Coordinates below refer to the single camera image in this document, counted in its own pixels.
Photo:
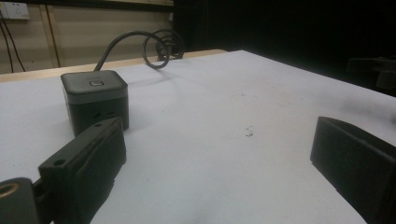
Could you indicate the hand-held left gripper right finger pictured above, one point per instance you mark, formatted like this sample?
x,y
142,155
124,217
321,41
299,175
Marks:
x,y
358,161

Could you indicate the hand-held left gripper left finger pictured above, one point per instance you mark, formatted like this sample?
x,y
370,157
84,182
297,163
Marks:
x,y
84,165

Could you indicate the black cube power strip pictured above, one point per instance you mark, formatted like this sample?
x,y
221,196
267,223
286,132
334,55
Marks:
x,y
95,96

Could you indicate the dark metal stand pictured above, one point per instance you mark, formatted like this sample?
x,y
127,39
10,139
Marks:
x,y
378,73

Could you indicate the black curtain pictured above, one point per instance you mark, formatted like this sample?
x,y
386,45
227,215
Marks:
x,y
280,28

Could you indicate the white wall socket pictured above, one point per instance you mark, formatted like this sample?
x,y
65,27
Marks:
x,y
15,11

